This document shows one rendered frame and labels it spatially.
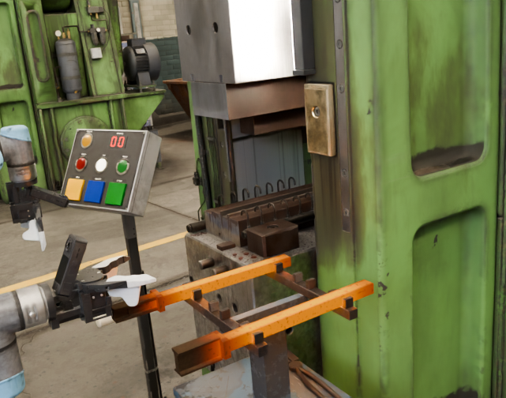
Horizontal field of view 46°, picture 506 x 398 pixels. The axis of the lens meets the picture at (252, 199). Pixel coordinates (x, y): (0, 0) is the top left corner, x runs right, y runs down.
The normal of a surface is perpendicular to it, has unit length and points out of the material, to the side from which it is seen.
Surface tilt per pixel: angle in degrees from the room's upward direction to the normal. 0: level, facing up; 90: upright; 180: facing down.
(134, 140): 60
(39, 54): 90
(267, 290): 90
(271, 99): 90
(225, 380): 0
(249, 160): 90
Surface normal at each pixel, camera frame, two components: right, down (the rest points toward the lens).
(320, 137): -0.84, 0.22
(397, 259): 0.54, 0.18
